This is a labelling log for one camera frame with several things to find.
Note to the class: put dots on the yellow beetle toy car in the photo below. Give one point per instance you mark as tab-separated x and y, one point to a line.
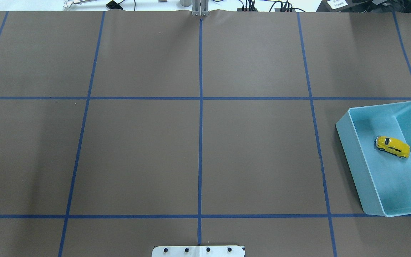
393	146

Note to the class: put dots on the light blue plastic bin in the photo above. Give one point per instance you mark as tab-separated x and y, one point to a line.
383	181

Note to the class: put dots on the aluminium frame post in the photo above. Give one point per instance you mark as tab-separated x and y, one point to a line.
200	8

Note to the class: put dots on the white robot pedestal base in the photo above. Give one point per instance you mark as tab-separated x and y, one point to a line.
199	251

